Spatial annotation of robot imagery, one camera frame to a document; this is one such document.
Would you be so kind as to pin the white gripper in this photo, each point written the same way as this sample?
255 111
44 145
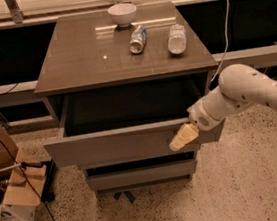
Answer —
199 116

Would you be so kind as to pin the grey top drawer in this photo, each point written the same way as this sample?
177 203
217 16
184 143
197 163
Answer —
112 125

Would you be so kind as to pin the grey drawer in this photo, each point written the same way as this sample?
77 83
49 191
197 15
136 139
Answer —
112 125
140 176

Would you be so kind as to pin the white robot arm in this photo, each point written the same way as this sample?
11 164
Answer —
239 87

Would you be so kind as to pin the grey bottom drawer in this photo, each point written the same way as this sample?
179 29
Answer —
140 176

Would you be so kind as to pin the grey drawer cabinet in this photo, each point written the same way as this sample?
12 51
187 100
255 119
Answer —
89 51

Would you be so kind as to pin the open cardboard box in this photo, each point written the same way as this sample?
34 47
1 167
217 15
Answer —
22 178

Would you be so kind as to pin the white plastic bottle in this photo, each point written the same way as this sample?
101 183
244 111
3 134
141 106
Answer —
177 39

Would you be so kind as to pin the crushed silver blue can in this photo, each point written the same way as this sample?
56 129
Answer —
138 40

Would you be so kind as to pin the white ceramic bowl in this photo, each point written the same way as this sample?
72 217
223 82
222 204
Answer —
122 14

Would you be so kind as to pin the black stand base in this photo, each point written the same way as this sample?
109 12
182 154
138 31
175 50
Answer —
48 193

